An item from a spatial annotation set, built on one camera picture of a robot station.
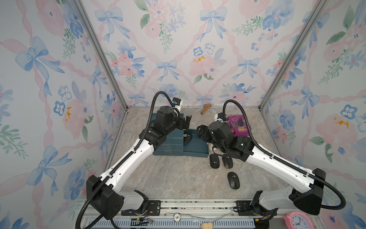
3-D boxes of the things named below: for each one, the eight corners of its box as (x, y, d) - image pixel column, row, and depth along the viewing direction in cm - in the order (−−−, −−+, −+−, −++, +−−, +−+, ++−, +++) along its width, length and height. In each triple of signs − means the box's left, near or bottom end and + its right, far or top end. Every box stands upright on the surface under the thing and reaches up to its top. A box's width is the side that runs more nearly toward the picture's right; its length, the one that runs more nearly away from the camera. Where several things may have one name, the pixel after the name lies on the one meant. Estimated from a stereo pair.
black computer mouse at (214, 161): (210, 168, 90) (211, 166, 88) (209, 155, 95) (209, 153, 93) (219, 168, 90) (220, 167, 88) (217, 155, 95) (218, 153, 93)
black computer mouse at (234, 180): (229, 189, 82) (231, 187, 80) (226, 173, 88) (228, 171, 86) (239, 189, 82) (241, 187, 80) (235, 173, 88) (237, 171, 86)
